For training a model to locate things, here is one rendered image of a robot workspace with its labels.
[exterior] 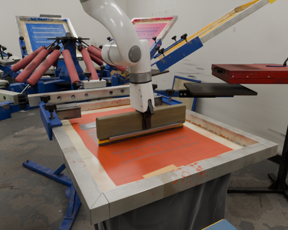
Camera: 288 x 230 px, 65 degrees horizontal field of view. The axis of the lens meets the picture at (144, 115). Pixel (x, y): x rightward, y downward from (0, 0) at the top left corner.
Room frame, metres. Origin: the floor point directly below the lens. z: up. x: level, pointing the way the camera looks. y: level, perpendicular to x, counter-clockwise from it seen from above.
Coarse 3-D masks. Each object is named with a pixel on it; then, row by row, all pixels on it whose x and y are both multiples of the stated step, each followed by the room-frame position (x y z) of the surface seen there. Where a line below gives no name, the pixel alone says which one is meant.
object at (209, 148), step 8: (112, 112) 1.08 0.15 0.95; (120, 112) 1.08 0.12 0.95; (184, 128) 0.86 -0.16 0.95; (192, 136) 0.78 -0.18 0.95; (200, 136) 0.78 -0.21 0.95; (200, 144) 0.71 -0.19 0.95; (208, 144) 0.71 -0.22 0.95; (216, 144) 0.71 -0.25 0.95; (168, 152) 0.65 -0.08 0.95; (176, 152) 0.65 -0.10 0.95; (184, 152) 0.65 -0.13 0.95; (192, 152) 0.65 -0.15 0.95; (200, 152) 0.65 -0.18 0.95; (208, 152) 0.65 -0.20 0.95; (216, 152) 0.65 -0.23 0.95; (224, 152) 0.65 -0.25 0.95; (176, 160) 0.60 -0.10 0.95; (184, 160) 0.60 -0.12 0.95; (192, 160) 0.60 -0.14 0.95; (200, 160) 0.60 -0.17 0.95
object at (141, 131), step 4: (168, 124) 0.81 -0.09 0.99; (172, 124) 0.81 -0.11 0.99; (176, 124) 0.82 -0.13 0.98; (180, 124) 0.83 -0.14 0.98; (152, 128) 0.77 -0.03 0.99; (156, 128) 0.78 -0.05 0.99; (160, 128) 0.78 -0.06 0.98; (164, 128) 0.79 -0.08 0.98; (128, 132) 0.73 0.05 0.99; (132, 132) 0.73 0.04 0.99; (136, 132) 0.73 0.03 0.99; (140, 132) 0.74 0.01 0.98; (144, 132) 0.75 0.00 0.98; (108, 136) 0.70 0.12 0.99; (112, 136) 0.70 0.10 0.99; (116, 136) 0.70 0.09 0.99; (120, 136) 0.70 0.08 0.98; (124, 136) 0.71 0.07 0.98
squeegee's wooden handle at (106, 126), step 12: (156, 108) 0.81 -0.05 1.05; (168, 108) 0.82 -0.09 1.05; (180, 108) 0.84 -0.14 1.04; (96, 120) 0.70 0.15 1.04; (108, 120) 0.70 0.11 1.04; (120, 120) 0.72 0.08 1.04; (132, 120) 0.74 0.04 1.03; (156, 120) 0.79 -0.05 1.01; (168, 120) 0.82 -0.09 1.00; (180, 120) 0.85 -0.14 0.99; (96, 132) 0.71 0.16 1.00; (108, 132) 0.70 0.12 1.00; (120, 132) 0.72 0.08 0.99
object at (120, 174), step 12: (72, 120) 0.95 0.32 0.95; (84, 120) 0.95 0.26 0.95; (84, 132) 0.82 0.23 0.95; (96, 144) 0.71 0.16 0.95; (96, 156) 0.63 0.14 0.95; (108, 156) 0.63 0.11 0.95; (156, 156) 0.63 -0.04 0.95; (168, 156) 0.63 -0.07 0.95; (108, 168) 0.55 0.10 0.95; (120, 168) 0.55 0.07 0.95; (132, 168) 0.55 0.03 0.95; (144, 168) 0.55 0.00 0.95; (156, 168) 0.55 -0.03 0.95; (120, 180) 0.50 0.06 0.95; (132, 180) 0.50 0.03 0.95
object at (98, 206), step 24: (192, 120) 0.92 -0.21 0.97; (216, 120) 0.85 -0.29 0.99; (72, 144) 0.63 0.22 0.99; (240, 144) 0.70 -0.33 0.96; (264, 144) 0.63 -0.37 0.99; (72, 168) 0.49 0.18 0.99; (192, 168) 0.49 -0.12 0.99; (216, 168) 0.51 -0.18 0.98; (240, 168) 0.55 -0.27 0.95; (96, 192) 0.40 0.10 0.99; (120, 192) 0.40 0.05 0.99; (144, 192) 0.41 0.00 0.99; (168, 192) 0.44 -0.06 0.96; (96, 216) 0.35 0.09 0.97
